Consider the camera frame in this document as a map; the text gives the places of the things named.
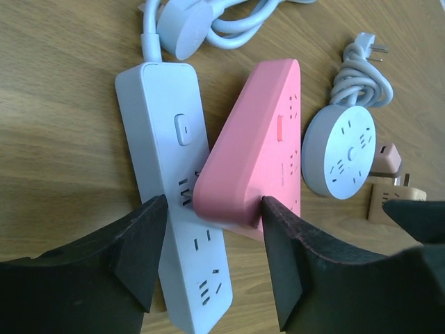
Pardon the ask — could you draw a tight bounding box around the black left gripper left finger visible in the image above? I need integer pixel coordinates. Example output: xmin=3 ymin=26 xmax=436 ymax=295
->
xmin=1 ymin=195 xmax=168 ymax=333

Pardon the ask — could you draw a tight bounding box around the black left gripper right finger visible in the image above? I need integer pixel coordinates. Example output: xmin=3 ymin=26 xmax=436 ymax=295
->
xmin=261 ymin=196 xmax=444 ymax=333

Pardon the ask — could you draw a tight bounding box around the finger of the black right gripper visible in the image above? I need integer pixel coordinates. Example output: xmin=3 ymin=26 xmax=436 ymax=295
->
xmin=382 ymin=200 xmax=444 ymax=244

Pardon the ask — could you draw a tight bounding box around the pink triangular power strip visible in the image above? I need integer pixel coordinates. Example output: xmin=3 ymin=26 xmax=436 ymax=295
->
xmin=193 ymin=58 xmax=301 ymax=241

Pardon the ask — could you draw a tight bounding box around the white rectangular power strip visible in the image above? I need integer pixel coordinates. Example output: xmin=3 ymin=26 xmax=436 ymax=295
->
xmin=115 ymin=63 xmax=233 ymax=333

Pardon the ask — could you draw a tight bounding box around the small pink plug adapter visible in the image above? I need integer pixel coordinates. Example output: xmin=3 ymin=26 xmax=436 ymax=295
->
xmin=367 ymin=143 xmax=411 ymax=186

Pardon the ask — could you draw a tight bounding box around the white round power strip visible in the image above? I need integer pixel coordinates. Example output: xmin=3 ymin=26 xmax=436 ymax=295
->
xmin=301 ymin=104 xmax=376 ymax=200

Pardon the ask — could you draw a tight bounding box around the round strip grey cable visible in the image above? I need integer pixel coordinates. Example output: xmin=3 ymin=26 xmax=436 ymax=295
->
xmin=328 ymin=31 xmax=394 ymax=108

